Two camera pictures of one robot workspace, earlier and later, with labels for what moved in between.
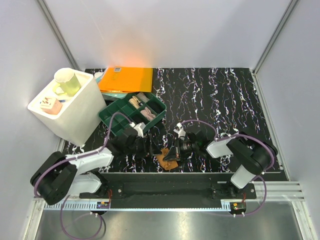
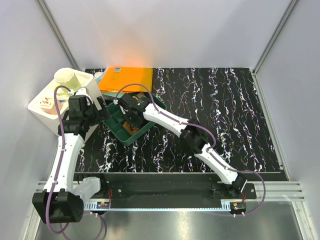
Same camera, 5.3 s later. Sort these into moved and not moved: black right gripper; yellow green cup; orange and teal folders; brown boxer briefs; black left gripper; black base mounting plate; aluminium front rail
Moved: black right gripper; brown boxer briefs; black left gripper
Not moved: black base mounting plate; orange and teal folders; yellow green cup; aluminium front rail
